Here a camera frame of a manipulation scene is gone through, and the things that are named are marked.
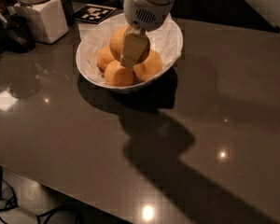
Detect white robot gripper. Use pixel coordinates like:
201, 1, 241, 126
120, 0, 173, 68

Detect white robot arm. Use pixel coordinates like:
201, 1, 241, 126
123, 0, 280, 46

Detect white ceramic bowl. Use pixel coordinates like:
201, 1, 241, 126
75, 10, 184, 94

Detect white paper liner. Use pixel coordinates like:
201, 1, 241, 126
77, 12, 180, 85

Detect black white marker tile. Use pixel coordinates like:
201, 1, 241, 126
74, 4, 116, 24

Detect dark cup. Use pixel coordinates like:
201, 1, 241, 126
61, 0, 75, 26

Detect white square ceramic jar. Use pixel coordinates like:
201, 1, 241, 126
14, 0, 68, 44

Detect dark round kettle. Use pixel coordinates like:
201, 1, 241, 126
0, 13, 35, 53

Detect black floor cable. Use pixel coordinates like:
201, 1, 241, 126
0, 165, 83, 224

